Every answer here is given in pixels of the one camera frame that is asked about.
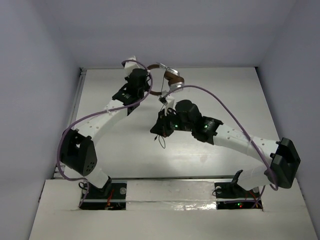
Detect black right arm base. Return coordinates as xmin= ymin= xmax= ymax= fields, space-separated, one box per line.
xmin=212 ymin=170 xmax=263 ymax=210

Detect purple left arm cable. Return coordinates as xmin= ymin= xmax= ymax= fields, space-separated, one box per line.
xmin=56 ymin=59 xmax=154 ymax=208

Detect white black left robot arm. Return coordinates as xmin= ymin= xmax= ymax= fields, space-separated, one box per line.
xmin=57 ymin=68 xmax=153 ymax=197

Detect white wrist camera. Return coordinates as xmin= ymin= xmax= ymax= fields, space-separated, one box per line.
xmin=159 ymin=95 xmax=175 ymax=115
xmin=122 ymin=61 xmax=140 ymax=77

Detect white front board with tape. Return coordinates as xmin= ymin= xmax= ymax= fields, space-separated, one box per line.
xmin=29 ymin=179 xmax=317 ymax=240

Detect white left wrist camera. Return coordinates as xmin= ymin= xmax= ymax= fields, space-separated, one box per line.
xmin=122 ymin=61 xmax=140 ymax=77

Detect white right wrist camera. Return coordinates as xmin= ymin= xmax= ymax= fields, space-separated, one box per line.
xmin=159 ymin=95 xmax=175 ymax=115

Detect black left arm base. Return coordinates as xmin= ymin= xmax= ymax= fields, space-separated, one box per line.
xmin=78 ymin=179 xmax=127 ymax=211

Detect aluminium rail left table edge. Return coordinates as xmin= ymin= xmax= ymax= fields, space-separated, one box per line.
xmin=52 ymin=67 xmax=87 ymax=182

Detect brown silver headphones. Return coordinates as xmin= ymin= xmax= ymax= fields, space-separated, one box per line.
xmin=147 ymin=63 xmax=185 ymax=97

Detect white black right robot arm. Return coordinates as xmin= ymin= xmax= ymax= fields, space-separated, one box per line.
xmin=150 ymin=99 xmax=301 ymax=197

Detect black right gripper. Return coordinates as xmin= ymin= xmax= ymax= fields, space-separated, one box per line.
xmin=150 ymin=108 xmax=194 ymax=138

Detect thin black headphone cable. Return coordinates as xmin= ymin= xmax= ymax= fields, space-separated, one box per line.
xmin=153 ymin=69 xmax=169 ymax=149

